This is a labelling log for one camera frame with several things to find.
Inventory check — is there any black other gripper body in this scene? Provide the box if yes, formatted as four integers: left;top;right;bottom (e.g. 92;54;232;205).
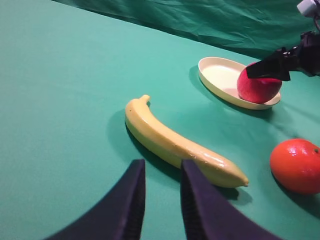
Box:
297;31;320;77

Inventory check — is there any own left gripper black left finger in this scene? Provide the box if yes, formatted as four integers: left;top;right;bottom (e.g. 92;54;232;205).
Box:
47;159;146;240

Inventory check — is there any yellow banana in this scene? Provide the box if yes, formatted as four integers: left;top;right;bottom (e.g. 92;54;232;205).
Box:
125;94;249;188

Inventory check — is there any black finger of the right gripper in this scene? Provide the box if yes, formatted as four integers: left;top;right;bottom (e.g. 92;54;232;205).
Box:
246;46;300;81

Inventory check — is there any green backdrop cloth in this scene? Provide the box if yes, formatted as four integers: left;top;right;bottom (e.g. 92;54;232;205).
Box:
65;0;315;59

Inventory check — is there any red apple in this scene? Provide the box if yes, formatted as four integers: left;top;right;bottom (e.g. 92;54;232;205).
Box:
237;68;282;104

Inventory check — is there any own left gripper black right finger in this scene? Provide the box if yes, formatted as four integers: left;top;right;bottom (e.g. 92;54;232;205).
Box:
180;159;280;240

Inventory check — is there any yellow oval plate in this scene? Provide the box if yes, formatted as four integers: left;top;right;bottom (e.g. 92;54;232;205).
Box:
198;56;281;110

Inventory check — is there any orange mandarin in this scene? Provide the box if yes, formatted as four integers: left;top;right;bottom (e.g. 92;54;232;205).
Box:
269;138;320;195

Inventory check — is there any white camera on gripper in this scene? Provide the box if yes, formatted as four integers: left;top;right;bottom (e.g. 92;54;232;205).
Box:
296;0;320;18

